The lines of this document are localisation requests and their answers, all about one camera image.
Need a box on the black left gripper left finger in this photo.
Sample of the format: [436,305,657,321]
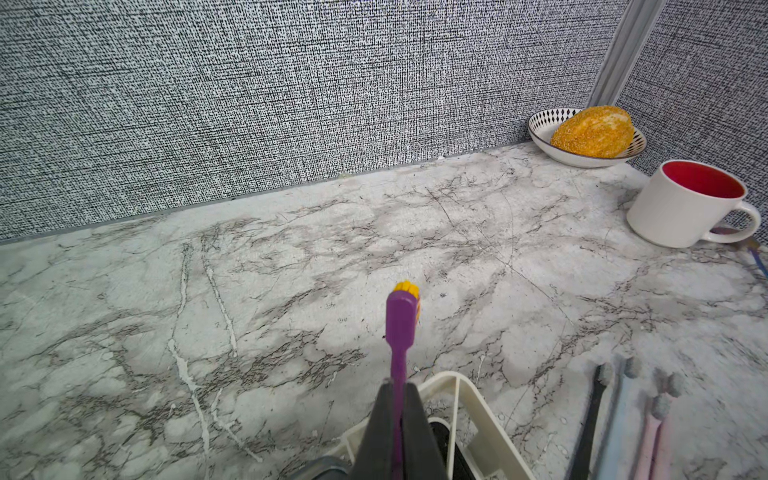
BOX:
[350,382,395,480]

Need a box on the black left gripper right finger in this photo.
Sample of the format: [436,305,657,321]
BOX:
[401,383,448,480]

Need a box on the cream toothbrush holder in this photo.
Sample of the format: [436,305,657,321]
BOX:
[291,371,534,479]

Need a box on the purple toothbrush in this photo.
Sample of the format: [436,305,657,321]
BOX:
[385,280,420,479]

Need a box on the light blue toothbrush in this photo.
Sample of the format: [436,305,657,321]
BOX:
[594,356,642,480]

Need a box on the black toothbrush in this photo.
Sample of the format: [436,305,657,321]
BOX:
[568,363,613,480]

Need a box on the pink toothbrush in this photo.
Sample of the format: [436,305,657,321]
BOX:
[650,372,685,480]
[632,393,671,480]

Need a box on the patterned white bowl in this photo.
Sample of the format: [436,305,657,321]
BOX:
[527,108,647,169]

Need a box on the white mug red inside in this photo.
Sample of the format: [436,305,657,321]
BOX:
[626,160,762,248]

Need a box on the iridescent purple blue spoon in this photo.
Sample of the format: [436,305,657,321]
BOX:
[710,227,768,277]

